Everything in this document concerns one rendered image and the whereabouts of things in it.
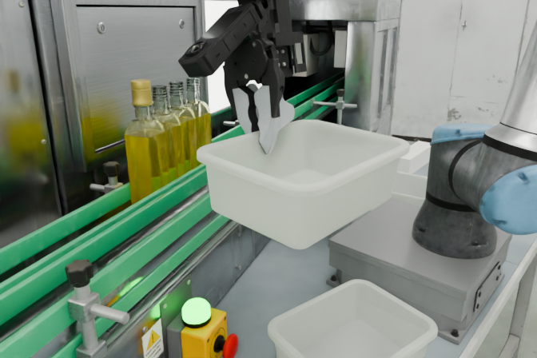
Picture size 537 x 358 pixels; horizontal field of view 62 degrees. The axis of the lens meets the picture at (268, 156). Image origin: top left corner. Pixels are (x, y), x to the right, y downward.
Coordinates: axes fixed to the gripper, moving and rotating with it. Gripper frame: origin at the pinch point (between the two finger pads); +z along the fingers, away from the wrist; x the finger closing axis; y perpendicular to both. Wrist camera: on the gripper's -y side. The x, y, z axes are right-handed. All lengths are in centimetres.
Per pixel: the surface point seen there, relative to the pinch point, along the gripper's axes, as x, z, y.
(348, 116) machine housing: 57, 14, 115
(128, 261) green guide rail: 14.1, 13.5, -13.7
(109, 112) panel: 45.5, -4.5, 5.4
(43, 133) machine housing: 44.9, -3.0, -8.6
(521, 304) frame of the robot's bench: -6, 80, 113
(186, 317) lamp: 13.2, 25.4, -6.8
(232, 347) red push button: 7.8, 30.5, -3.3
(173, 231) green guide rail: 17.5, 13.5, -3.4
